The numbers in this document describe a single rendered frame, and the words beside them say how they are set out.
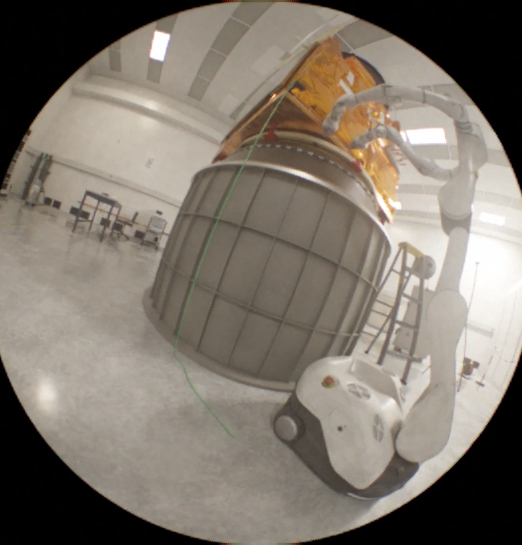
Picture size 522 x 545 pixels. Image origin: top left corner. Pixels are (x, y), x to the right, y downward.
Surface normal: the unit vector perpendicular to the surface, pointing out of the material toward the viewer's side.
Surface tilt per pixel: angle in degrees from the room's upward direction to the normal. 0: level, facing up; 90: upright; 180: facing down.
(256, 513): 0
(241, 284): 90
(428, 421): 90
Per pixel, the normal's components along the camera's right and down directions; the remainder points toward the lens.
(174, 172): 0.53, 0.22
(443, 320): -0.79, -0.29
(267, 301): -0.03, 0.01
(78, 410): 0.36, -0.93
